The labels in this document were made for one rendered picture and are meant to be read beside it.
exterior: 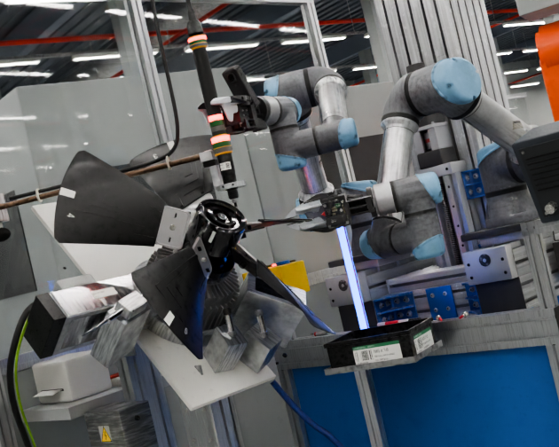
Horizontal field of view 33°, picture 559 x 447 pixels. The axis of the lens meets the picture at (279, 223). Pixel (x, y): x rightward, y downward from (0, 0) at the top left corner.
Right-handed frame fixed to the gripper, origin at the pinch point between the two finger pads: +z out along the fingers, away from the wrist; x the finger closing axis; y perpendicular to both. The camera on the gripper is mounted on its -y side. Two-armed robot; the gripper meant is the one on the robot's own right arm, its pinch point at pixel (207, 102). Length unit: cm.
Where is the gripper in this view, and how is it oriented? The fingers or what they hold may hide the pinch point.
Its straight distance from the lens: 220.2
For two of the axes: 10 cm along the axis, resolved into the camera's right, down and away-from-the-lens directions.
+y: 2.3, 9.7, -0.3
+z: -5.6, 1.1, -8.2
